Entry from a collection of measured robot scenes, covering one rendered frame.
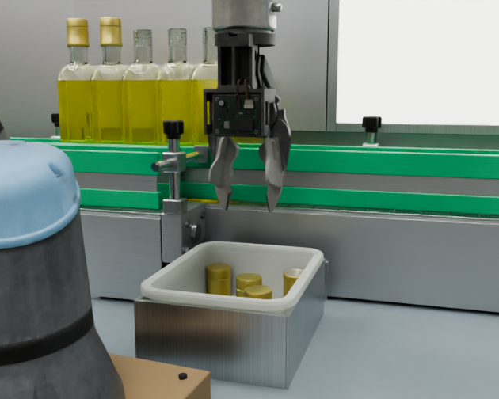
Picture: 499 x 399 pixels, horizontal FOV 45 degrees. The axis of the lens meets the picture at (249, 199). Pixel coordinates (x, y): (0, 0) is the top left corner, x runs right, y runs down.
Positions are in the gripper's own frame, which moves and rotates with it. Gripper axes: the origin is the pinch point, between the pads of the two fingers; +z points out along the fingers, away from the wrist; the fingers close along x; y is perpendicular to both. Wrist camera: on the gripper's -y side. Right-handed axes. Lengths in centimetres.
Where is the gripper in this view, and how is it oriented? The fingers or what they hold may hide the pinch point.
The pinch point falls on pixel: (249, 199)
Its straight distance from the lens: 75.9
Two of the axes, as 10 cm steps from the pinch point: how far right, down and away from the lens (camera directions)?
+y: -2.5, 1.8, -9.5
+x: 9.7, 0.4, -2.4
